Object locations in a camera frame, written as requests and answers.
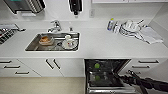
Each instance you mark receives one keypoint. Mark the stainless steel dishwasher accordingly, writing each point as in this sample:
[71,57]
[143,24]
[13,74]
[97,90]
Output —
[96,89]

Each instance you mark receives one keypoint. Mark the stack of white plates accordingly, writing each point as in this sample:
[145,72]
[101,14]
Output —
[130,29]

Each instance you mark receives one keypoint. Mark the small clear bottle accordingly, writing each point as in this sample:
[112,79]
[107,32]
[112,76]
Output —
[116,27]

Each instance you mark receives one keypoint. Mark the blue dish soap bottle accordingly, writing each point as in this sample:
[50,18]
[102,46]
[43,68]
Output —
[110,24]

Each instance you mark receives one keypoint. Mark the white cup on plate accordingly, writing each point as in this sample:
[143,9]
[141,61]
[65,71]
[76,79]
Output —
[69,42]

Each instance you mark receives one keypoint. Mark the white under-sink cabinet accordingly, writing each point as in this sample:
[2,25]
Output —
[56,67]

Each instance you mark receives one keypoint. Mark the black soap dispenser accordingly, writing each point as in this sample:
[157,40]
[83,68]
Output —
[75,6]

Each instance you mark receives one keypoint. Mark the chrome sink faucet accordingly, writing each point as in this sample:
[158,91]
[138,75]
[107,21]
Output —
[55,26]

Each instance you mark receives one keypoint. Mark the orange bowl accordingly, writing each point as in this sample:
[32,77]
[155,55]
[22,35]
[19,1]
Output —
[46,40]

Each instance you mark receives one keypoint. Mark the steel kitchen sink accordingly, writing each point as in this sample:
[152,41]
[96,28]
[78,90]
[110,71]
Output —
[31,46]

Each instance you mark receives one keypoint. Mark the steel paper towel dispenser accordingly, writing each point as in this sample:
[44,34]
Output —
[28,5]

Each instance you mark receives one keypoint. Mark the dish rack with utensils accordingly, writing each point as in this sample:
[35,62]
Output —
[8,33]

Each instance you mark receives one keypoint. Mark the white wall outlet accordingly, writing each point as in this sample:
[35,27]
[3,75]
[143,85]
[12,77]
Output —
[92,13]

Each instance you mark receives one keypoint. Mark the white upper wall cabinet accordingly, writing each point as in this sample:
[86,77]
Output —
[130,1]

